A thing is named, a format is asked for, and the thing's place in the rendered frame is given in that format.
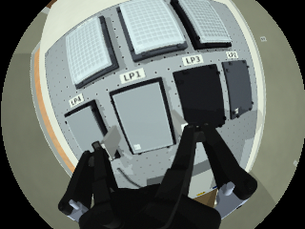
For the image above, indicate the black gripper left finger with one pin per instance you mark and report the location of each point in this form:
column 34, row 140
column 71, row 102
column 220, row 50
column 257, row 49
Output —
column 98, row 181

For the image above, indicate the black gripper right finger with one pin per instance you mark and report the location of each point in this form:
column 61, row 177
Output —
column 235, row 186

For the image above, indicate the grey control panel with four buttons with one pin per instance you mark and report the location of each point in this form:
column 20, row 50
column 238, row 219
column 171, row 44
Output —
column 202, row 179

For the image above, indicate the grey perforated base plate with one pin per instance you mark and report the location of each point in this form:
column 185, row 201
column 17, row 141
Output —
column 238, row 134

